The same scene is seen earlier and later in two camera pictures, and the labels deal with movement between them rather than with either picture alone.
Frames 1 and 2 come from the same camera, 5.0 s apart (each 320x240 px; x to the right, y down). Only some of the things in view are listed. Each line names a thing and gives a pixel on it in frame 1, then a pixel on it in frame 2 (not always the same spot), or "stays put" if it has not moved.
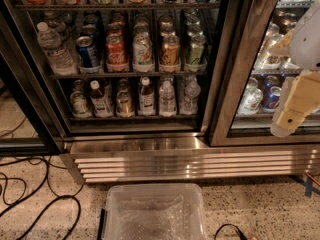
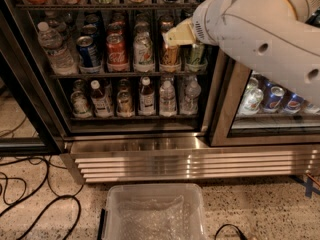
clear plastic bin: [152, 211] stays put
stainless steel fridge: [161, 82] stays put
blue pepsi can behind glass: [273, 98] stays put
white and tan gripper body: [307, 44] -> [201, 26]
